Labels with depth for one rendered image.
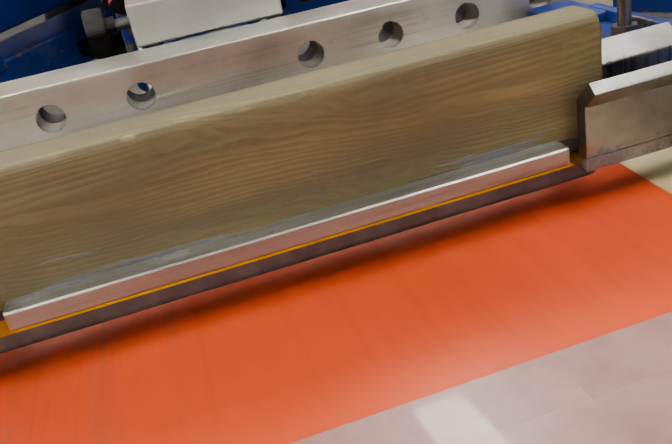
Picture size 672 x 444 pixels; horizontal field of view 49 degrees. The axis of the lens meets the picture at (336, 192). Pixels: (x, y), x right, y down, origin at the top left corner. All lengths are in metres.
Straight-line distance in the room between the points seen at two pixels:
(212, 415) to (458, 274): 0.14
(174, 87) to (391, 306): 0.29
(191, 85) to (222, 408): 0.31
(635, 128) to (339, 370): 0.21
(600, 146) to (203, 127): 0.21
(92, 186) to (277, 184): 0.09
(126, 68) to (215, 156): 0.23
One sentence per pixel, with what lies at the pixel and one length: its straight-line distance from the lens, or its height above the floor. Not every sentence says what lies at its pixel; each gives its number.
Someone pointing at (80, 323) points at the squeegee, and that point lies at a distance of 0.40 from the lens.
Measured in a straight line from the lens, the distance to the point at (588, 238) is 0.41.
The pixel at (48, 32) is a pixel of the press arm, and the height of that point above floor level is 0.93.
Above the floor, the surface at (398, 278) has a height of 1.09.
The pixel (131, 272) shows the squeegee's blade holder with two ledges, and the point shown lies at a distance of 0.37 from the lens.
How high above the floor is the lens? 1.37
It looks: 40 degrees down
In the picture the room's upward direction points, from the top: 7 degrees counter-clockwise
